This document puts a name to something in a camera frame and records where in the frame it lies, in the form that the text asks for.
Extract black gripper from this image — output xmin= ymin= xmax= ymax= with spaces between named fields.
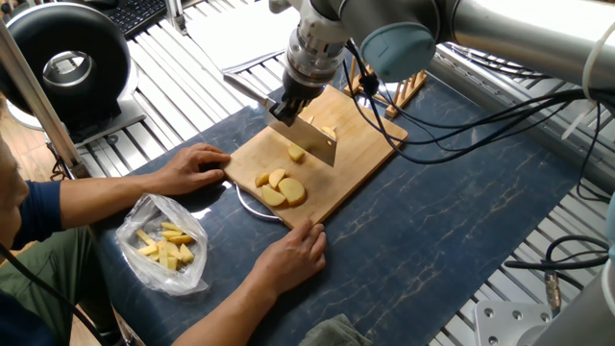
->
xmin=268 ymin=46 xmax=341 ymax=126

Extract steel cleaver knife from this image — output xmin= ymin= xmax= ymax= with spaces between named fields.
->
xmin=223 ymin=69 xmax=339 ymax=168

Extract bamboo cutting board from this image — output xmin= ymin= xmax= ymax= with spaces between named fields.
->
xmin=224 ymin=86 xmax=408 ymax=229

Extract person's left forearm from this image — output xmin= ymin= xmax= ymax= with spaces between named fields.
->
xmin=17 ymin=165 xmax=170 ymax=253

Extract person's right forearm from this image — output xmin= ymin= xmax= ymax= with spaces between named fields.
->
xmin=176 ymin=274 xmax=272 ymax=346

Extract person's left hand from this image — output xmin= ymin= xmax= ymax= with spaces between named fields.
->
xmin=152 ymin=142 xmax=232 ymax=193

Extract person's right hand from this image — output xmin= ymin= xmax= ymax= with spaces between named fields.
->
xmin=248 ymin=219 xmax=329 ymax=295

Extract white sheet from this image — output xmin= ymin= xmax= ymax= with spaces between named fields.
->
xmin=185 ymin=0 xmax=295 ymax=78

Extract wooden knife rack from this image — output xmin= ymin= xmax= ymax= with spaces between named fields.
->
xmin=346 ymin=56 xmax=430 ymax=120

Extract black keyboard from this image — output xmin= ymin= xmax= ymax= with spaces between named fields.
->
xmin=91 ymin=0 xmax=172 ymax=41

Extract dark blue marble mat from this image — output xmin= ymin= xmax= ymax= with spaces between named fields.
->
xmin=91 ymin=82 xmax=599 ymax=346

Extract plastic bag of potato sticks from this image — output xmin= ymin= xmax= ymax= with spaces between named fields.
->
xmin=115 ymin=188 xmax=210 ymax=295

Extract grey-green cloth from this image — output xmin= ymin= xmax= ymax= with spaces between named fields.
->
xmin=296 ymin=312 xmax=374 ymax=346

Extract wooden pole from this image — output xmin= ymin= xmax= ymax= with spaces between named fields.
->
xmin=0 ymin=19 xmax=89 ymax=185

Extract olive trousers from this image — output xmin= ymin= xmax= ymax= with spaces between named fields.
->
xmin=0 ymin=226 xmax=131 ymax=346

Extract metal mounting plate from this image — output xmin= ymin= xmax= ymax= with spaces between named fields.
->
xmin=471 ymin=300 xmax=563 ymax=346

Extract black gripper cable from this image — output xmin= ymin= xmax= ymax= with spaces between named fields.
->
xmin=342 ymin=40 xmax=615 ymax=166

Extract black round ring lamp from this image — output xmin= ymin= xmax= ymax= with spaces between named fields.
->
xmin=0 ymin=3 xmax=145 ymax=145

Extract black cable with plug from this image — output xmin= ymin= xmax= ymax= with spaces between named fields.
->
xmin=504 ymin=235 xmax=615 ymax=289

